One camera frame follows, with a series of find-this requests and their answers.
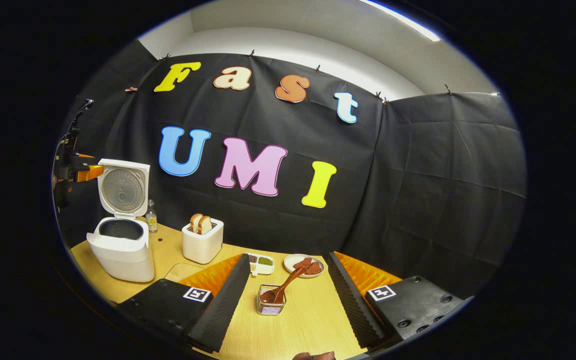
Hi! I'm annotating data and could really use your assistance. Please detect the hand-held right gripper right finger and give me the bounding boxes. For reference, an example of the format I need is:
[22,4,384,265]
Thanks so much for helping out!
[328,251,469,351]

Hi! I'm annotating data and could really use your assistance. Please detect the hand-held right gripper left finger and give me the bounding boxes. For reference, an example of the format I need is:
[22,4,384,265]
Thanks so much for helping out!
[118,253,252,354]

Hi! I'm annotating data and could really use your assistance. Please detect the metal wire chopstick holder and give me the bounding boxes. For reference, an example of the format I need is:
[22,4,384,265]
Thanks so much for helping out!
[256,284,287,317]

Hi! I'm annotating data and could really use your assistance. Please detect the brown wooden spoon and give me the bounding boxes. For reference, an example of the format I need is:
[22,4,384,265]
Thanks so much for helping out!
[260,266,308,305]

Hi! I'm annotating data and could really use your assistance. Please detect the clear rice container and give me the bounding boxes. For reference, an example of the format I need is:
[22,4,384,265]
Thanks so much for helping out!
[164,262,208,283]

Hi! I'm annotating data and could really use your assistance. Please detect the white rice cooker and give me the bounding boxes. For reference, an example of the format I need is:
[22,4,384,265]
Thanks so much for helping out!
[86,158,155,283]

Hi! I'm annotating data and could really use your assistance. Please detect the white divided bean dish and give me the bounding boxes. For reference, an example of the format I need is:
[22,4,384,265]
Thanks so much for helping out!
[248,254,275,277]

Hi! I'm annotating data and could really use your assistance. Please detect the white toaster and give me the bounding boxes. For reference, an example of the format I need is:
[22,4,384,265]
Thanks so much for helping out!
[182,218,224,265]

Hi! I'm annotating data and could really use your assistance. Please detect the white round plate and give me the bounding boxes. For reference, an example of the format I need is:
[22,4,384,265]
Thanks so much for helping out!
[283,253,325,278]

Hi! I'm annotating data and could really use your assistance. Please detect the small glass bottle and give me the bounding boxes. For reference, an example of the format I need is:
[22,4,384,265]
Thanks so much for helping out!
[145,199,159,233]

